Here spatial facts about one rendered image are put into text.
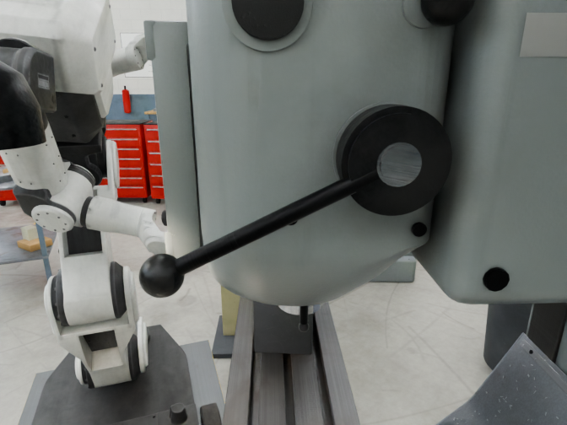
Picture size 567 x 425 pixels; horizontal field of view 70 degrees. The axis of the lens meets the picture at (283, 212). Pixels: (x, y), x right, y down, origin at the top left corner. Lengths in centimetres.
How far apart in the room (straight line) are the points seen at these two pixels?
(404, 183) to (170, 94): 21
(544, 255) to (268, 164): 20
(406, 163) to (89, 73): 70
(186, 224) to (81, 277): 71
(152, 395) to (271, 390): 69
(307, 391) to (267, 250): 53
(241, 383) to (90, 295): 44
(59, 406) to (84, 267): 56
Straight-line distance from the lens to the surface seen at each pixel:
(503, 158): 30
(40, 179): 86
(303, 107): 28
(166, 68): 36
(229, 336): 257
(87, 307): 108
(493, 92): 29
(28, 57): 73
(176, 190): 38
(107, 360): 132
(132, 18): 988
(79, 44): 84
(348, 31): 28
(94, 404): 147
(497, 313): 243
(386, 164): 26
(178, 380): 147
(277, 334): 86
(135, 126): 525
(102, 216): 91
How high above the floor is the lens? 151
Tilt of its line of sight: 18 degrees down
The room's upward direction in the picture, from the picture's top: straight up
